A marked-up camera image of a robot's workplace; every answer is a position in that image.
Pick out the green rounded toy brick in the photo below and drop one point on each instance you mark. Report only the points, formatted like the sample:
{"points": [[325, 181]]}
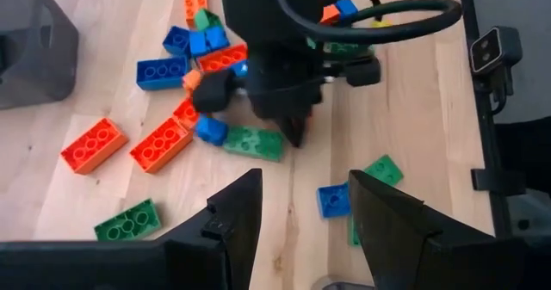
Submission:
{"points": [[353, 234]]}

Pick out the green 2x4 toy brick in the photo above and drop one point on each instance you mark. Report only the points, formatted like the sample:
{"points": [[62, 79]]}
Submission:
{"points": [[127, 221], [254, 143]]}

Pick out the green long toy brick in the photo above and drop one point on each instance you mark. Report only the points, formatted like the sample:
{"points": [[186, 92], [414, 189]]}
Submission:
{"points": [[344, 48]]}

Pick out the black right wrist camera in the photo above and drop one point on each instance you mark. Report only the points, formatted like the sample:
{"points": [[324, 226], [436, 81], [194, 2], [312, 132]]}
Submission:
{"points": [[267, 10]]}

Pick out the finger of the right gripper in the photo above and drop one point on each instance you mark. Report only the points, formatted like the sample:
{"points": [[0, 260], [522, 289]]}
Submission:
{"points": [[363, 71], [213, 92]]}

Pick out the green 2x2 toy brick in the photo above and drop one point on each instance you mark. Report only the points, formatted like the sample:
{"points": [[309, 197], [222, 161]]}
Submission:
{"points": [[385, 169], [206, 20]]}

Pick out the blue 2x4 toy brick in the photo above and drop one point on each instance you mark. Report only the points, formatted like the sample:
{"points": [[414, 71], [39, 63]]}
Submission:
{"points": [[161, 72]]}

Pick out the grey table-level camera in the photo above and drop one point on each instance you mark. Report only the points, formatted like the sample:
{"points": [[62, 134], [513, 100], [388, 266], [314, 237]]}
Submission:
{"points": [[495, 49]]}

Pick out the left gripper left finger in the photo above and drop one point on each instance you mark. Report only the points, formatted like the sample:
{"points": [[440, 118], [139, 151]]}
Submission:
{"points": [[228, 238]]}

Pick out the orange 2x2 toy brick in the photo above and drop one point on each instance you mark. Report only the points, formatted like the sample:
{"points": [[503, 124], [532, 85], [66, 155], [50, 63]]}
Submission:
{"points": [[190, 80], [186, 114], [330, 14]]}

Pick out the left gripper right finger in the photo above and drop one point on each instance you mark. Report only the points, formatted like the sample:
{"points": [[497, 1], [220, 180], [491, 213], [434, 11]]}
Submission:
{"points": [[409, 247]]}

